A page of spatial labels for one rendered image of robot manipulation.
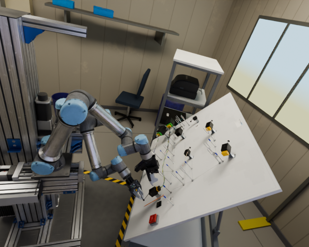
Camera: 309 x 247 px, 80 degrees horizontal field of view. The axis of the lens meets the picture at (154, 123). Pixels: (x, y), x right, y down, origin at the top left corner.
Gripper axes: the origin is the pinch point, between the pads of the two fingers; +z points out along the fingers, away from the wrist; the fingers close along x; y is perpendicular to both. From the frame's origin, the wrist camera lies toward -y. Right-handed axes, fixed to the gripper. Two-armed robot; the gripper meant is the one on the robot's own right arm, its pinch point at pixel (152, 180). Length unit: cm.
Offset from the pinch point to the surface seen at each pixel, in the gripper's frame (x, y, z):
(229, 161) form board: -2, 52, -7
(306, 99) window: 136, 178, 31
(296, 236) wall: 63, 133, 183
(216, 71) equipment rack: 89, 67, -42
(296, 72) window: 164, 180, 3
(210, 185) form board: -11.8, 37.2, -0.6
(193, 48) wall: 338, 73, -43
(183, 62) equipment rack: 91, 39, -57
